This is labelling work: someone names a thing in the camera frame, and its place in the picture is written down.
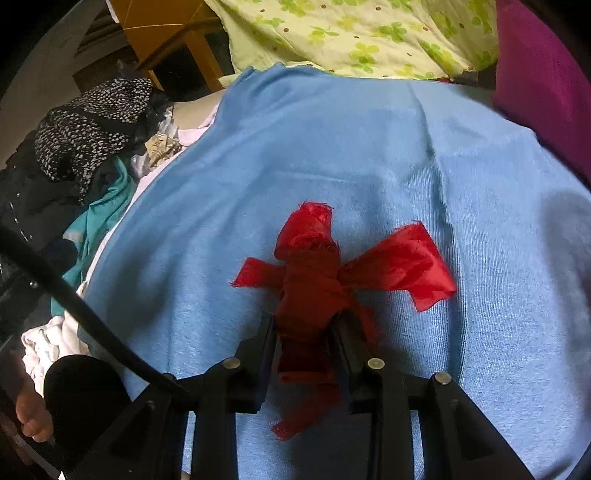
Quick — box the black cable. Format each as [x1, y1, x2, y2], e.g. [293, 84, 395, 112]
[0, 224, 195, 402]

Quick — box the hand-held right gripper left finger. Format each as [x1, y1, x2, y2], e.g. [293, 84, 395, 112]
[65, 311, 278, 480]

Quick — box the person's left hand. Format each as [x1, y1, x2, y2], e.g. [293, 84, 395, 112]
[14, 376, 56, 444]

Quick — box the black white speckled garment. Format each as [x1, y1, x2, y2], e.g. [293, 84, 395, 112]
[34, 78, 155, 204]

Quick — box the teal garment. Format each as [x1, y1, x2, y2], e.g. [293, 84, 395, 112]
[51, 159, 137, 315]

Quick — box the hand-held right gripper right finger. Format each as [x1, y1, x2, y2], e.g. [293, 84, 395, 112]
[325, 311, 536, 480]

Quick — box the magenta pillow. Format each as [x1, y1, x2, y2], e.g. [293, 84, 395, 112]
[492, 0, 591, 185]

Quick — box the dark garment pile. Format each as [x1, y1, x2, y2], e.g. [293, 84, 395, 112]
[0, 138, 86, 296]

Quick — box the white crumpled cloth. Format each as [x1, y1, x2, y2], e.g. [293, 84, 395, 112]
[21, 314, 93, 384]

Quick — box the red ribbon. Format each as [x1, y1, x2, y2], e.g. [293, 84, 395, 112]
[229, 200, 458, 439]

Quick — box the light blue blanket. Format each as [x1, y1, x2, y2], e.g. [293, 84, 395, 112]
[78, 65, 591, 480]

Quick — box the orange wooden cabinet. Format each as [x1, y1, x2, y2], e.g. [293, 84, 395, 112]
[108, 0, 232, 93]

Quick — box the green floral quilt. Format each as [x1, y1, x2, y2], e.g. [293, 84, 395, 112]
[203, 0, 499, 81]

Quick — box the pale bed sheet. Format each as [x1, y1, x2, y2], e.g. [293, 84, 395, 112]
[85, 90, 227, 278]

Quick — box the beige patterned cloth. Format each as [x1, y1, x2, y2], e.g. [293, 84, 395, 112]
[143, 134, 183, 165]

